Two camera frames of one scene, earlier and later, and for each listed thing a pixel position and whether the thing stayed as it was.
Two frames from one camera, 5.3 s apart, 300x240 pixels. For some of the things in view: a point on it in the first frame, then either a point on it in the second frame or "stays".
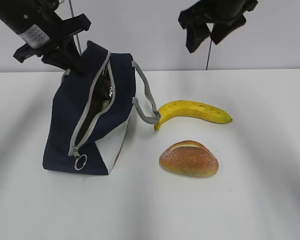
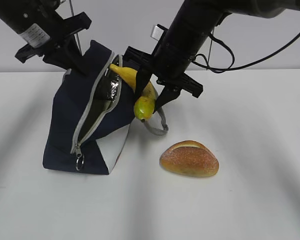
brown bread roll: x=189 y=158 stays
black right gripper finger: x=195 y=35 to x=143 y=76
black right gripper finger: x=219 y=30 to x=172 y=87
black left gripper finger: x=70 y=49 stays
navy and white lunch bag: x=92 y=112 stays
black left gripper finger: x=52 y=57 stays
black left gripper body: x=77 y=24 stays
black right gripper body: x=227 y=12 to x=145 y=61
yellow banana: x=193 y=110 to x=144 y=106
